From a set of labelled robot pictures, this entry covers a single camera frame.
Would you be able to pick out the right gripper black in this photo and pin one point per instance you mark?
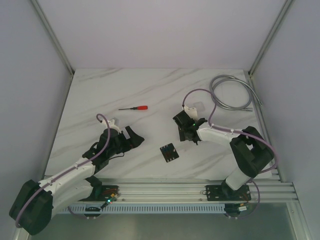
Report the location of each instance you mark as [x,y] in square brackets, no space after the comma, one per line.
[181,134]

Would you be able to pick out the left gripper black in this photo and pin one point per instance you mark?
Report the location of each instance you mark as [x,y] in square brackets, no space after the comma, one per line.
[126,138]

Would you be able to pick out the black fuse box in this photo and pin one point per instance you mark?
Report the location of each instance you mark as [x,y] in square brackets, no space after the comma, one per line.
[169,152]

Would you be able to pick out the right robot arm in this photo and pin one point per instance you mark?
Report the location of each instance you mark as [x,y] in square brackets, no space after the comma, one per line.
[251,152]

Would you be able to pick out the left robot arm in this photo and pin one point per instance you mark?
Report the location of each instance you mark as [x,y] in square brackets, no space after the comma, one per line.
[38,202]

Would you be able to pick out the clear plastic fuse box cover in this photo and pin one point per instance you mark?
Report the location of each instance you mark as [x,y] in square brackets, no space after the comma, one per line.
[199,106]

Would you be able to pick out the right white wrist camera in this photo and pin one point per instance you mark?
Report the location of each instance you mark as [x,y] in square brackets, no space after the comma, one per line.
[191,112]

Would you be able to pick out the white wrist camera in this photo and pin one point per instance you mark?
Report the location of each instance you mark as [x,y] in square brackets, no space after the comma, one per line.
[110,124]
[191,112]

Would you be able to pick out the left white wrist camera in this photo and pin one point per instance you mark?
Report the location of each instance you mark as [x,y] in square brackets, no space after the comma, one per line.
[110,124]

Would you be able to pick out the red handled screwdriver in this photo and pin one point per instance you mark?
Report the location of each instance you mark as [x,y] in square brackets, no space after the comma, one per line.
[137,108]

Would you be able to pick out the aluminium front rail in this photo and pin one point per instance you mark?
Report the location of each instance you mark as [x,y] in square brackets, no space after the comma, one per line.
[190,190]

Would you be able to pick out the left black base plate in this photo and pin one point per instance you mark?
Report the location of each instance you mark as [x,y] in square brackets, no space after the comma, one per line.
[107,192]

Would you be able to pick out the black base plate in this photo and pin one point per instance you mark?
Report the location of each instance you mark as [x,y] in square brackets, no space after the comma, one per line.
[220,193]
[107,192]

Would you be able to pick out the slotted cable duct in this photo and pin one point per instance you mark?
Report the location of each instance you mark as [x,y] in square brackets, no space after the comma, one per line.
[147,208]

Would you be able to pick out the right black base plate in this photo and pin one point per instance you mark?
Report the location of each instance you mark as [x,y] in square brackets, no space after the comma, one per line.
[220,193]

